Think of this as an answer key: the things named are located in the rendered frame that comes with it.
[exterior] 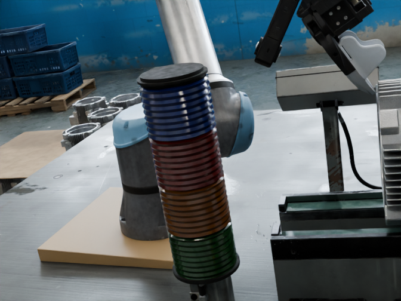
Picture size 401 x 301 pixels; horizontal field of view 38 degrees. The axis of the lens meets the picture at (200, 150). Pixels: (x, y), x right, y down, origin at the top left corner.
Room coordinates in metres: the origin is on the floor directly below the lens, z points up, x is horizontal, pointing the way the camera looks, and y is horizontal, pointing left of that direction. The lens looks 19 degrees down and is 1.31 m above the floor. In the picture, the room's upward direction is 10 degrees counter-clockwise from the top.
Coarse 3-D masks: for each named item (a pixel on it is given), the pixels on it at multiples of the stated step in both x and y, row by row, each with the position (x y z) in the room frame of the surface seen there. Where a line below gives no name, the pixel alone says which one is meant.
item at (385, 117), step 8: (376, 88) 0.78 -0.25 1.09; (376, 96) 0.77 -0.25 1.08; (384, 112) 0.66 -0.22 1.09; (392, 112) 0.66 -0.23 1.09; (384, 120) 0.66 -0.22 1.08; (392, 120) 0.65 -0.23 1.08; (384, 128) 0.65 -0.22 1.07; (392, 128) 0.65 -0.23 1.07; (384, 208) 0.67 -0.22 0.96; (392, 208) 0.66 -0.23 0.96; (400, 208) 0.65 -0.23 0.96; (392, 216) 0.65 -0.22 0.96; (400, 216) 0.65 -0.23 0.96; (392, 224) 0.66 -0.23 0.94; (400, 224) 0.66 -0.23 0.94
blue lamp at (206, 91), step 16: (208, 80) 0.48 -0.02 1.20; (144, 96) 0.47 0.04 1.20; (160, 96) 0.46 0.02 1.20; (176, 96) 0.46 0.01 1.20; (192, 96) 0.46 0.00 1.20; (208, 96) 0.47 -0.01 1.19; (144, 112) 0.48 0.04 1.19; (160, 112) 0.46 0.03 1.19; (176, 112) 0.46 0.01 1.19; (192, 112) 0.46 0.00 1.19; (208, 112) 0.47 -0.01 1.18; (160, 128) 0.46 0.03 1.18; (176, 128) 0.46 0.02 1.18; (192, 128) 0.46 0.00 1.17; (208, 128) 0.47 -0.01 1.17
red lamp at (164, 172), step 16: (160, 144) 0.46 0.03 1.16; (176, 144) 0.46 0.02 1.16; (192, 144) 0.46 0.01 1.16; (208, 144) 0.47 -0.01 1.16; (160, 160) 0.47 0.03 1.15; (176, 160) 0.46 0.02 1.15; (192, 160) 0.46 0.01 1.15; (208, 160) 0.46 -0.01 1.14; (160, 176) 0.47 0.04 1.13; (176, 176) 0.46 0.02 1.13; (192, 176) 0.46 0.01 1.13; (208, 176) 0.46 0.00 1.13
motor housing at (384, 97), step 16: (384, 80) 0.74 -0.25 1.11; (400, 80) 0.72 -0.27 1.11; (384, 96) 0.69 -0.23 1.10; (400, 96) 0.68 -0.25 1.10; (400, 112) 0.68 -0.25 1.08; (400, 128) 0.66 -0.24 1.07; (384, 144) 0.66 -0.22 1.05; (400, 144) 0.65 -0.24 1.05; (384, 160) 0.65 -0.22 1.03; (400, 160) 0.64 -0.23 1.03; (384, 176) 0.65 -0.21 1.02; (400, 176) 0.64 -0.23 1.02; (384, 192) 0.65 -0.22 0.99; (400, 192) 0.63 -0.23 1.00
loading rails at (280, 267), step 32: (320, 192) 0.82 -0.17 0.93; (352, 192) 0.80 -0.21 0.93; (288, 224) 0.79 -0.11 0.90; (320, 224) 0.78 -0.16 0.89; (352, 224) 0.77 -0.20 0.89; (384, 224) 0.75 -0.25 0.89; (288, 256) 0.69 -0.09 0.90; (320, 256) 0.68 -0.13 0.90; (352, 256) 0.67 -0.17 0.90; (384, 256) 0.66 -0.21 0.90; (288, 288) 0.69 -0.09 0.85; (320, 288) 0.68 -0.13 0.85; (352, 288) 0.67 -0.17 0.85; (384, 288) 0.66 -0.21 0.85
